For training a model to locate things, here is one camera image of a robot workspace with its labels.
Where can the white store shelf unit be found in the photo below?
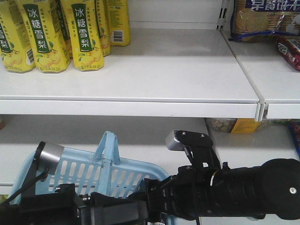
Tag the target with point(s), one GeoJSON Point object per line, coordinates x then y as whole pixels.
{"type": "Point", "coordinates": [177, 70]}

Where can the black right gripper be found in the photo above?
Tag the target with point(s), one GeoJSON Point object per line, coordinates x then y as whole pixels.
{"type": "Point", "coordinates": [184, 195]}

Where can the yellow label snack jar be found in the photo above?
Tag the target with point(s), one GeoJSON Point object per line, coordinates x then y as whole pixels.
{"type": "Point", "coordinates": [237, 126]}

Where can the blue snack packet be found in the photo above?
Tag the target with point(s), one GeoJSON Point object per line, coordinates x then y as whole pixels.
{"type": "Point", "coordinates": [294, 128]}

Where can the breakfast biscuit bag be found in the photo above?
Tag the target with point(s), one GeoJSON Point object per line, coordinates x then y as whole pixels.
{"type": "Point", "coordinates": [254, 20]}

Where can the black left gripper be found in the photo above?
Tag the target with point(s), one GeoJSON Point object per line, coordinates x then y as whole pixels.
{"type": "Point", "coordinates": [65, 207]}

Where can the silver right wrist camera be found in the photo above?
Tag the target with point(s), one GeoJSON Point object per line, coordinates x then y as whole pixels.
{"type": "Point", "coordinates": [173, 142]}

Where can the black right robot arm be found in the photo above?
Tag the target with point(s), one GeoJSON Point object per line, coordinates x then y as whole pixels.
{"type": "Point", "coordinates": [272, 188]}

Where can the red snack packet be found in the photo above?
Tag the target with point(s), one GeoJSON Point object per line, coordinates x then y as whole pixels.
{"type": "Point", "coordinates": [289, 48]}

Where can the light blue shopping basket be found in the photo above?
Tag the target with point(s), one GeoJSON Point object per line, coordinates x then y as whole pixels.
{"type": "Point", "coordinates": [102, 171]}

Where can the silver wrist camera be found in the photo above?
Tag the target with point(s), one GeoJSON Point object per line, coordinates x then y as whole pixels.
{"type": "Point", "coordinates": [173, 142]}
{"type": "Point", "coordinates": [48, 156]}

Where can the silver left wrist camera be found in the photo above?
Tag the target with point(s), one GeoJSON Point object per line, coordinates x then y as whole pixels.
{"type": "Point", "coordinates": [48, 156]}

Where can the yellow pear drink bottle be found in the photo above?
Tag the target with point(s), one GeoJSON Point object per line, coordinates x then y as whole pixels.
{"type": "Point", "coordinates": [118, 20]}
{"type": "Point", "coordinates": [83, 28]}
{"type": "Point", "coordinates": [15, 49]}
{"type": "Point", "coordinates": [103, 27]}
{"type": "Point", "coordinates": [46, 38]}

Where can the right white shelf unit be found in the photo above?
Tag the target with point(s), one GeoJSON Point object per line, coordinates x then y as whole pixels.
{"type": "Point", "coordinates": [277, 86]}

